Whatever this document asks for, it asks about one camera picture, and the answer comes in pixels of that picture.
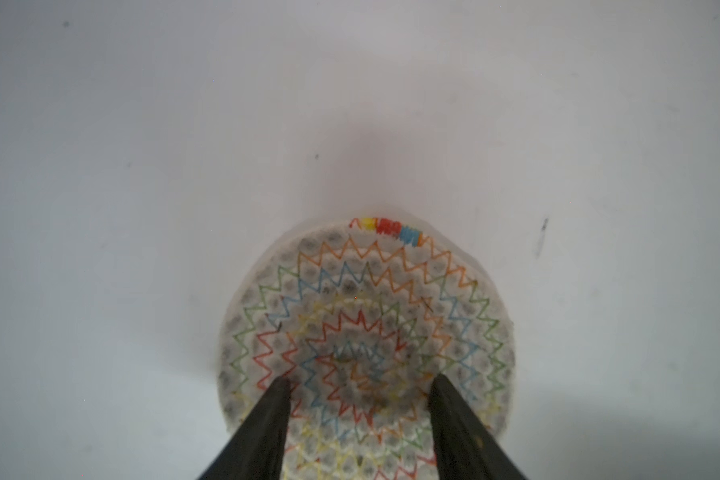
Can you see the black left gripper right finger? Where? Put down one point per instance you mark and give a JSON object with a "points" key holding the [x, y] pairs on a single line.
{"points": [[464, 448]]}

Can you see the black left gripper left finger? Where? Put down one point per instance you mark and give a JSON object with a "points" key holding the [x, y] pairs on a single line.
{"points": [[256, 450]]}

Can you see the multicolour zigzag woven coaster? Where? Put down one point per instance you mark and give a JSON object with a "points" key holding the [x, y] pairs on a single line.
{"points": [[360, 315]]}

